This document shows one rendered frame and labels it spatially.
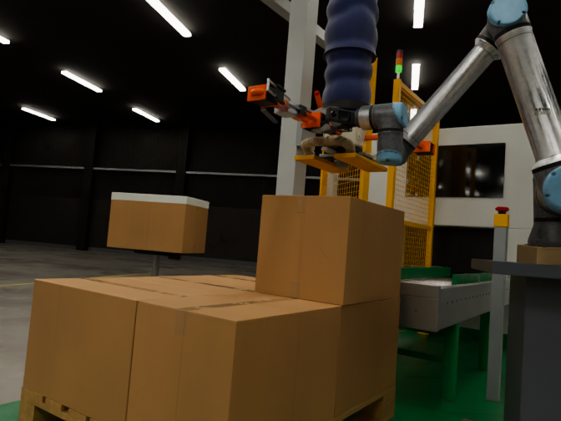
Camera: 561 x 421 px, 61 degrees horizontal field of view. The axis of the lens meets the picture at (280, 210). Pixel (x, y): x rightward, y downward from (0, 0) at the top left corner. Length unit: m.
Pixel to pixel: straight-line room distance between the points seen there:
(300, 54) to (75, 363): 2.75
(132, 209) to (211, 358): 2.38
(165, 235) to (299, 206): 1.75
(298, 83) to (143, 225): 1.55
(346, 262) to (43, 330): 1.13
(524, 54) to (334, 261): 0.93
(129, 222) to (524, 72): 2.73
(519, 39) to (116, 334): 1.59
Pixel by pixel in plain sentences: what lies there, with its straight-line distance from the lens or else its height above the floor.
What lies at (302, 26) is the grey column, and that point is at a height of 2.39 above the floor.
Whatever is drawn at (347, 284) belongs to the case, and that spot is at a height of 0.62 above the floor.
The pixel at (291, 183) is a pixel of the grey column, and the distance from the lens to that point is 3.54.
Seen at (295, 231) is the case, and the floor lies 0.80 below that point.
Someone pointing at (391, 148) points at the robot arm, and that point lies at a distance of 1.73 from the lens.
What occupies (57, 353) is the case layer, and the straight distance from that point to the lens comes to 1.91.
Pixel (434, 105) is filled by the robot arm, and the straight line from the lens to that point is 1.88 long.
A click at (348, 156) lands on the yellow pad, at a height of 1.11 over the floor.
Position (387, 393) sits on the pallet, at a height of 0.12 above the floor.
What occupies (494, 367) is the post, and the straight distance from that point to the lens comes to 2.90.
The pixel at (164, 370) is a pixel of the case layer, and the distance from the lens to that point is 1.48.
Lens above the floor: 0.76
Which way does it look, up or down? 4 degrees up
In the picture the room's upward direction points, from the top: 4 degrees clockwise
